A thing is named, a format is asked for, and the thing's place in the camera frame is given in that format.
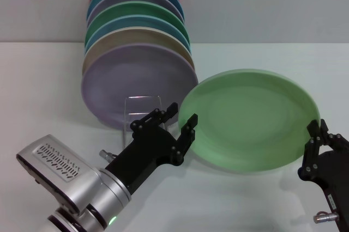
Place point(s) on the silver vented camera box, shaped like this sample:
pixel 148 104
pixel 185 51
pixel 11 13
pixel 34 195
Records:
pixel 54 166

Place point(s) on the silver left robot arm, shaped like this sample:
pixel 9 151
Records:
pixel 109 191

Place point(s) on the tan beige plate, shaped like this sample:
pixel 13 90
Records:
pixel 136 37

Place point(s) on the dark green plate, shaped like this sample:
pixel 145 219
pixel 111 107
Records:
pixel 136 8

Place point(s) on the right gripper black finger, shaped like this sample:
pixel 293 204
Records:
pixel 336 142
pixel 312 155

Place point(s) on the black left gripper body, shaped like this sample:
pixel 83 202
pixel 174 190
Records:
pixel 147 150

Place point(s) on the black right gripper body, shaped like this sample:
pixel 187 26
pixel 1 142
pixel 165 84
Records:
pixel 338 177

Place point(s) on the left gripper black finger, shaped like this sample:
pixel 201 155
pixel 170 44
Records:
pixel 152 117
pixel 188 134

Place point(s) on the light green plate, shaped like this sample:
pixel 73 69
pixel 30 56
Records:
pixel 251 123

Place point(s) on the lavender plate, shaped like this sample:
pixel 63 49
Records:
pixel 136 74

